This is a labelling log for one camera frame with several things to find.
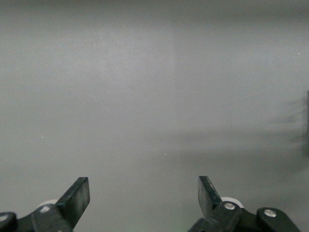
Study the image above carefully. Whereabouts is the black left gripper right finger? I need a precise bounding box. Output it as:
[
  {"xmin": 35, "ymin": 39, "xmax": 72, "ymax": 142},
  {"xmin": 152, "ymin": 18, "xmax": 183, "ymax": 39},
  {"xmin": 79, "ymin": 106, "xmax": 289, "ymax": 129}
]
[{"xmin": 187, "ymin": 175, "xmax": 243, "ymax": 232}]

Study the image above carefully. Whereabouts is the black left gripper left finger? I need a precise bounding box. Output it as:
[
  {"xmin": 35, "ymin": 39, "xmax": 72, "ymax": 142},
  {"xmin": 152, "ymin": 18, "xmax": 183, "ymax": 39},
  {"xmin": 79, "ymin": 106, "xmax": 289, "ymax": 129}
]
[{"xmin": 30, "ymin": 176, "xmax": 91, "ymax": 232}]

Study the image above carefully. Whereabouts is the black wire cup holder rack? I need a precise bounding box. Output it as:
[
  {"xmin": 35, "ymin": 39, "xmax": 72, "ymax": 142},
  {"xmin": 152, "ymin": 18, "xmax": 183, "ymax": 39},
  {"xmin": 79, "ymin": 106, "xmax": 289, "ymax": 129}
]
[{"xmin": 302, "ymin": 90, "xmax": 309, "ymax": 157}]

